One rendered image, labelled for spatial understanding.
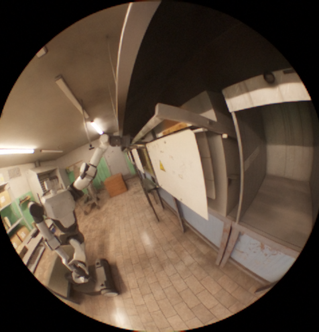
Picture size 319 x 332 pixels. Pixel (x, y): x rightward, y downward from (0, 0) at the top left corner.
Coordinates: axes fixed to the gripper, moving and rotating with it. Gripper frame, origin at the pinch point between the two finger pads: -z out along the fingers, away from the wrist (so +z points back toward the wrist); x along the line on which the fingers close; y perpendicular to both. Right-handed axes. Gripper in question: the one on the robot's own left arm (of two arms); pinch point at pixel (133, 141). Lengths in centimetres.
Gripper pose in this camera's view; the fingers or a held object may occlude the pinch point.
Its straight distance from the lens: 83.7
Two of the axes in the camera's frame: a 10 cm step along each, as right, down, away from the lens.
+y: -3.6, -1.1, 9.3
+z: -9.3, 0.1, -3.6
